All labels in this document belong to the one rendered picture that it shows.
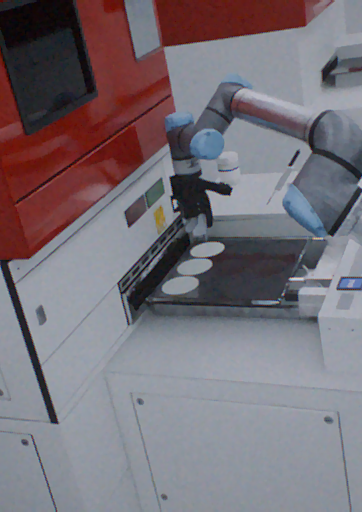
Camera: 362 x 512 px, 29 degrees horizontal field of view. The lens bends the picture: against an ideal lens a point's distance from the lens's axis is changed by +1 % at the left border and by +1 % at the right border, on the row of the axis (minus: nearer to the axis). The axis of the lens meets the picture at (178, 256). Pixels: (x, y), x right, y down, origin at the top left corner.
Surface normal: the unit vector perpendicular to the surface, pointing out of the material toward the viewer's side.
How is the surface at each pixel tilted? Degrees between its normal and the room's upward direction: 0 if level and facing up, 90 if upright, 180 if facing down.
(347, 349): 90
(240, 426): 90
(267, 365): 0
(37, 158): 90
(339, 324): 90
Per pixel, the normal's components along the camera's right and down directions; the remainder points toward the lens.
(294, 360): -0.18, -0.89
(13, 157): 0.91, 0.00
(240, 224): -0.37, 0.45
